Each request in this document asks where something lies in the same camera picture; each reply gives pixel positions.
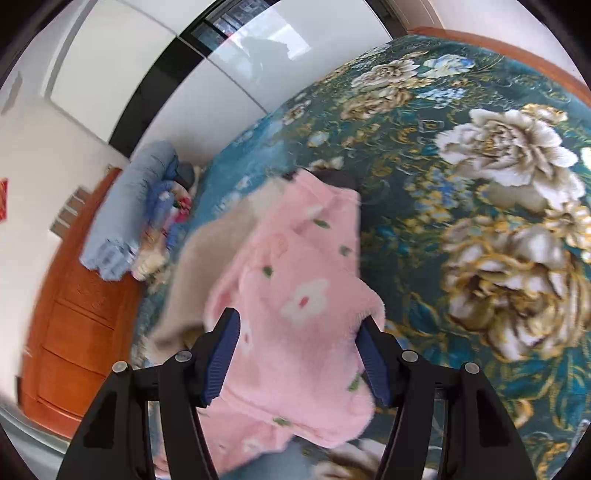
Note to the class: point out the pink floral fleece garment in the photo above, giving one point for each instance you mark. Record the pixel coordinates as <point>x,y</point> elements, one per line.
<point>295,371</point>

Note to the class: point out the beige fluffy sweater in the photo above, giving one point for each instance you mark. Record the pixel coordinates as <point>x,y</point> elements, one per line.
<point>205,255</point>

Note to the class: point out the grey folded quilt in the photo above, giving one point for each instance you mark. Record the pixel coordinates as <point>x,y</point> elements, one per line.
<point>113,239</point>

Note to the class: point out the white glossy wardrobe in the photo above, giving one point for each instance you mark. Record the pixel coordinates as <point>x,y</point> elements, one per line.
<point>199,73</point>

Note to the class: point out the blue floral bed blanket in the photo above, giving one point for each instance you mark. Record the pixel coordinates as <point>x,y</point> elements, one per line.
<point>474,171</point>

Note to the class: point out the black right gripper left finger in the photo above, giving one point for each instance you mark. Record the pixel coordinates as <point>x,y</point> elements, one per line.
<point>113,440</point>

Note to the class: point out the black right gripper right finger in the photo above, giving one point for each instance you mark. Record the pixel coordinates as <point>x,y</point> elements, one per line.
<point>479,439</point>

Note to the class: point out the yellow floral folded blanket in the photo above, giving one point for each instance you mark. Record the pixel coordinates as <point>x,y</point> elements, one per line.
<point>168,207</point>

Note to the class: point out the wooden bed headboard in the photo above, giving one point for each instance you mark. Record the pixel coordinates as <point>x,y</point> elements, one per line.
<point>80,326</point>

